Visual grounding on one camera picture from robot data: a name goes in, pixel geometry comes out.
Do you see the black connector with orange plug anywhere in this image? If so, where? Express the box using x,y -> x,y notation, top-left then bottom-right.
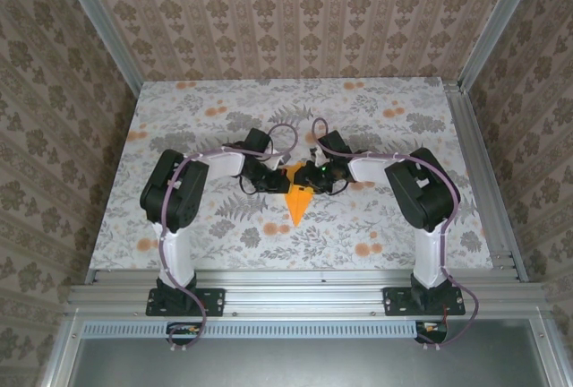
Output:
167,322 -> 202,347
415,319 -> 449,344

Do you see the aluminium table side rail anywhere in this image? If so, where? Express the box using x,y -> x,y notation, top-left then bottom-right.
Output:
442,81 -> 530,283

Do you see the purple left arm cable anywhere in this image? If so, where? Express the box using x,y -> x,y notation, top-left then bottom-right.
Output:
158,122 -> 300,353

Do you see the grey metal panel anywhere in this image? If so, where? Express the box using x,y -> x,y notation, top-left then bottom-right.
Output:
66,317 -> 552,387

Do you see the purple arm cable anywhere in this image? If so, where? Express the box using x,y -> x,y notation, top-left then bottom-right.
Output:
311,116 -> 480,350
158,122 -> 300,353

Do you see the grey slotted cable duct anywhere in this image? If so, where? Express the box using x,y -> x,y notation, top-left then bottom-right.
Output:
82,320 -> 418,340

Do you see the aluminium mounting rail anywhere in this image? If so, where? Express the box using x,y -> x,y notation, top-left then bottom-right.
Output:
66,268 -> 547,317

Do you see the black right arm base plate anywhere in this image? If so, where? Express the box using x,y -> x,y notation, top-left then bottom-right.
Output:
383,286 -> 466,316

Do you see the aluminium lower frame rail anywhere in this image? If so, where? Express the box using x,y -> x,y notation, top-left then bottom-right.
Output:
38,309 -> 87,387
530,314 -> 568,387

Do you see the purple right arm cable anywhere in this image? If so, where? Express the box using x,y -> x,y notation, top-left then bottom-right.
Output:
311,116 -> 480,350

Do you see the orange square paper sheet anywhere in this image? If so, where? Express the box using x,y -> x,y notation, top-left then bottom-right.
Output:
282,161 -> 314,228

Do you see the floral patterned table cover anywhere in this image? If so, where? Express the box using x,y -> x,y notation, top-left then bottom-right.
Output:
88,76 -> 494,272

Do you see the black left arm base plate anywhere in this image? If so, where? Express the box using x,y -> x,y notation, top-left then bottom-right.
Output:
146,287 -> 226,317

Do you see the aluminium frame post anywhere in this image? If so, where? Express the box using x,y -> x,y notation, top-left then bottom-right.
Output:
457,0 -> 546,93
52,0 -> 145,98

